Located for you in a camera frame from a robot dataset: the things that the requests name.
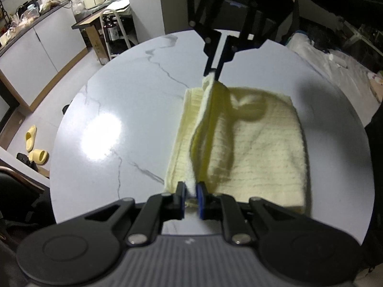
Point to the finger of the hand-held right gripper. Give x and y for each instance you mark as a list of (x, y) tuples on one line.
[(211, 50), (230, 54)]

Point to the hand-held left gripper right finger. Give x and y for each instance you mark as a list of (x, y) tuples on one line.
[(200, 198)]

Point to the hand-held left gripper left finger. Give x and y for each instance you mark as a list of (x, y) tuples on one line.
[(181, 195)]

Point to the pale yellow ribbed towel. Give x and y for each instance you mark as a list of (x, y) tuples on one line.
[(263, 155)]

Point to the dark clothes heap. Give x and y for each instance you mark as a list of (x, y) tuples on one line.
[(320, 39)]

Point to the white bed cover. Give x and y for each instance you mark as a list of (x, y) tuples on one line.
[(338, 74)]

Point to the dark glass bottle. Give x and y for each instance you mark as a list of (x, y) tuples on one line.
[(107, 30), (115, 30)]

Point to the wooden side table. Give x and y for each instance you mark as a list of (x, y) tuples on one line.
[(89, 21)]

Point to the clear plastic bottle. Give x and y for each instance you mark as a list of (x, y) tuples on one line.
[(77, 5)]

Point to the yellow slipper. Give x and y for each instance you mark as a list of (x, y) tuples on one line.
[(30, 137), (38, 156)]

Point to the small black object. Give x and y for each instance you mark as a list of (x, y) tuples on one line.
[(23, 158)]

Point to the black chair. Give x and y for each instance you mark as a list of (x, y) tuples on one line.
[(18, 194)]

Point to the filled clear plastic bag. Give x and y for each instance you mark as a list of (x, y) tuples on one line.
[(49, 2)]

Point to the white kitchen cabinet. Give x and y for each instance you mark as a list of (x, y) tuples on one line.
[(24, 50)]

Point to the white tubular rack frame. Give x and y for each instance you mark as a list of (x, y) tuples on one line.
[(122, 30)]

